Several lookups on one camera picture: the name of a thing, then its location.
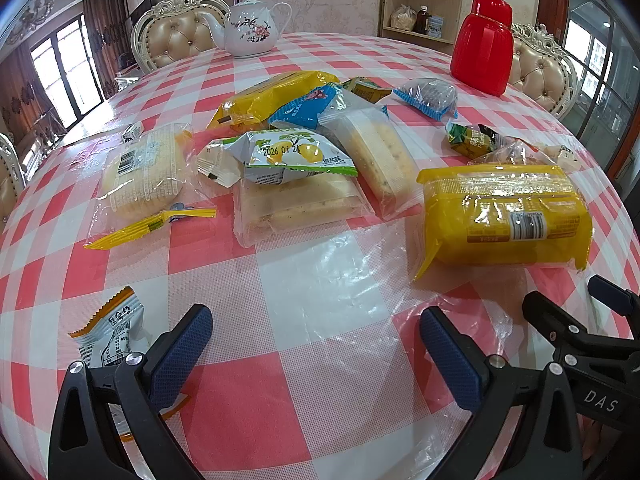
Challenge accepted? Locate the red thermos jug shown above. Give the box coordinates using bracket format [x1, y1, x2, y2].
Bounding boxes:
[450, 0, 514, 96]

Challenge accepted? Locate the clear wrapped biscuit pack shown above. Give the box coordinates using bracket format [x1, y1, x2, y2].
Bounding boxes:
[233, 174, 373, 248]

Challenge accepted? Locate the cream tufted chair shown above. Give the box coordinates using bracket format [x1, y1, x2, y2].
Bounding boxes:
[130, 0, 230, 74]
[509, 23, 579, 119]
[0, 133, 26, 231]

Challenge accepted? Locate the clear wrapped cracker pack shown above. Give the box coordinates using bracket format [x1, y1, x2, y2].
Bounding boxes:
[324, 107, 421, 220]

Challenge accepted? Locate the cream tufted chair left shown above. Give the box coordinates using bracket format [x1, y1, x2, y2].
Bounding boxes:
[0, 133, 26, 231]

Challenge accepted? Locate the white floral teapot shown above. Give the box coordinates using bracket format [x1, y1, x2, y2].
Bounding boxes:
[205, 0, 293, 58]

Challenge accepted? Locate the green ginkgo snack packet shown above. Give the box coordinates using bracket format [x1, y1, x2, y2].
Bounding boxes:
[224, 127, 358, 185]

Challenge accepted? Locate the white nut snack packet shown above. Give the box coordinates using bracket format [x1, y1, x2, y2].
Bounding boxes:
[198, 138, 243, 188]

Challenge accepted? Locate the round bread clear package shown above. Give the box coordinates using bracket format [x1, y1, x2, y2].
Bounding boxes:
[85, 122, 217, 250]

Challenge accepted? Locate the blue monkey snack bag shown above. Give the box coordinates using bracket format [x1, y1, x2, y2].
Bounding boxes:
[268, 82, 390, 148]

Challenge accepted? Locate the red white checkered tablecloth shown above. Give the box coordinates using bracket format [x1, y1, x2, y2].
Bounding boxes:
[1, 32, 629, 479]

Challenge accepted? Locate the white triangular snack packet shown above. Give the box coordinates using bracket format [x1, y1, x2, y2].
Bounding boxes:
[539, 144, 582, 172]

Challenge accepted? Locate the yellow snack bag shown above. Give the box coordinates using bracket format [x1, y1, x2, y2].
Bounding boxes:
[207, 70, 340, 133]

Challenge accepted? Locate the green pea snack packet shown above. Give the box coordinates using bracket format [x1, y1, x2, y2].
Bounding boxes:
[342, 77, 393, 103]

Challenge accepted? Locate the orange white snack packet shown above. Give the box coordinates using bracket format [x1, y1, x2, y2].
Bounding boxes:
[67, 285, 194, 443]

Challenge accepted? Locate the window with curtains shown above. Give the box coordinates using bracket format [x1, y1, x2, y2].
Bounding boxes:
[30, 14, 104, 129]

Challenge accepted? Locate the wooden corner shelf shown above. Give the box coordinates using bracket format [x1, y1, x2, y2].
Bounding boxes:
[378, 0, 462, 54]

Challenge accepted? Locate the small blue clear packet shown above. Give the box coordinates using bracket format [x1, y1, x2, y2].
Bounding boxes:
[393, 78, 458, 122]

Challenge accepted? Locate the cream tufted chair right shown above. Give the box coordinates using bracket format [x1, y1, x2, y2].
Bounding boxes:
[509, 23, 579, 119]

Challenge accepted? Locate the large yellow cake package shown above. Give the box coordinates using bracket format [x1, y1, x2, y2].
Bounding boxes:
[414, 164, 592, 278]

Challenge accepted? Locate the small white candy wrapper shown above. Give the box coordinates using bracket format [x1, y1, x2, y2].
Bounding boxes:
[122, 122, 143, 144]

